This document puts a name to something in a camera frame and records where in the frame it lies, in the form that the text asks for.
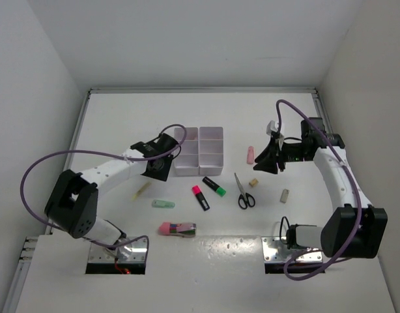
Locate green correction tape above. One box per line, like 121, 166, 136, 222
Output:
152, 200, 175, 209

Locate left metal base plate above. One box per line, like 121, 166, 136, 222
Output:
87, 238, 148, 265

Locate grey white eraser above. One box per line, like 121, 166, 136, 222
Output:
280, 189, 290, 203

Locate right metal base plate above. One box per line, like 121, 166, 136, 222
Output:
261, 236, 323, 264

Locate right white compartment organizer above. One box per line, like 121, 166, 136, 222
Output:
199, 127, 224, 176

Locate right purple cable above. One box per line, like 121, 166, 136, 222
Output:
275, 99, 364, 282

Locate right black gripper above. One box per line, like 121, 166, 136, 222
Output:
253, 136, 311, 174

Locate metal base plate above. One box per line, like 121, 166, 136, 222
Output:
261, 236, 323, 264
87, 238, 148, 265

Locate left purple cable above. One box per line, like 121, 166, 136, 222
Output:
20, 123, 188, 252

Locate yellow pen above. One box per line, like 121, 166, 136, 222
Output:
132, 182, 151, 201

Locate pink cap black highlighter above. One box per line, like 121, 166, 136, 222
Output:
192, 185, 210, 211

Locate tan eraser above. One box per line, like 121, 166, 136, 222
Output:
249, 178, 259, 188

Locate pink correction tape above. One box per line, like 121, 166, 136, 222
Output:
246, 146, 255, 165

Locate purple cable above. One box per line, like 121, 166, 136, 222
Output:
20, 123, 188, 252
275, 99, 364, 282

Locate pink lid clip jar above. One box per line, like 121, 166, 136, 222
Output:
158, 222, 197, 237

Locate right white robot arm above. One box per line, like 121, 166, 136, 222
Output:
254, 117, 388, 259

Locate black handled scissors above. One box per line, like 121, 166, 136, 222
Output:
234, 173, 255, 210

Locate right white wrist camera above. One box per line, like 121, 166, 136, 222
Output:
266, 120, 285, 149

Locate green cap black highlighter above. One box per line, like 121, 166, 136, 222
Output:
202, 177, 226, 197

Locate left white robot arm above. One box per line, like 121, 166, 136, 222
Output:
44, 134, 178, 248

